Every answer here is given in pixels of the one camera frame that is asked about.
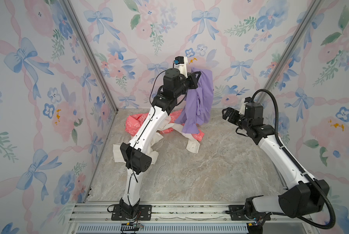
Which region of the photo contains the ventilation grille strip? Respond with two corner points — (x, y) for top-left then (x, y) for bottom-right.
(75, 223), (249, 234)

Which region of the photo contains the pink patterned cloth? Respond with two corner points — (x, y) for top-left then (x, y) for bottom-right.
(125, 110), (205, 142)

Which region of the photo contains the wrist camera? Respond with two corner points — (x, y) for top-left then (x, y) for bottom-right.
(239, 97), (252, 115)
(173, 56), (188, 78)

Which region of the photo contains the right aluminium corner post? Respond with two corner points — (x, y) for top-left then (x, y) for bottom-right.
(253, 1), (319, 91)

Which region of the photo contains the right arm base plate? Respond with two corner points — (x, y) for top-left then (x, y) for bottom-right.
(225, 205), (271, 222)

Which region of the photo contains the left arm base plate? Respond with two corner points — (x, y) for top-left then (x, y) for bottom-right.
(107, 204), (152, 221)

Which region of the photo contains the aluminium corner post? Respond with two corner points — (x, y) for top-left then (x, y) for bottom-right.
(253, 1), (319, 91)
(59, 0), (118, 114)

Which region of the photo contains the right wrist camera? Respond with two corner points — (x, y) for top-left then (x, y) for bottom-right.
(239, 97), (252, 115)

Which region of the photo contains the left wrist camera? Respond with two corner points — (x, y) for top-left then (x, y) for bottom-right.
(173, 56), (188, 78)

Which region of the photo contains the purple cloth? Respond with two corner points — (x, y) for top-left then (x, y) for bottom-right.
(175, 67), (213, 134)

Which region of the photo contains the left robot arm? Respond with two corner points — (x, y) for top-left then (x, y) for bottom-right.
(119, 68), (201, 219)

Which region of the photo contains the left aluminium corner post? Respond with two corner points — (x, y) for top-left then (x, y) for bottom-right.
(59, 0), (118, 114)

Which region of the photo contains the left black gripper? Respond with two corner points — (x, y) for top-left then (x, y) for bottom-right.
(173, 72), (201, 102)

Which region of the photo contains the aluminium mounting rail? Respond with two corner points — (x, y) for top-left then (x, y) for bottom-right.
(67, 201), (313, 224)

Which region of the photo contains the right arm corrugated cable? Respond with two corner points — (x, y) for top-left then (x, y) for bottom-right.
(250, 89), (336, 230)

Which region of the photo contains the white cloth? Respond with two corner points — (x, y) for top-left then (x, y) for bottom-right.
(112, 116), (201, 164)

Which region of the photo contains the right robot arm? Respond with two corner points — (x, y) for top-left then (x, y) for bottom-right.
(222, 102), (335, 219)

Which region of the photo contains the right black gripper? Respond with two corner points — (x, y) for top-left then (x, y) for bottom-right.
(222, 108), (251, 133)

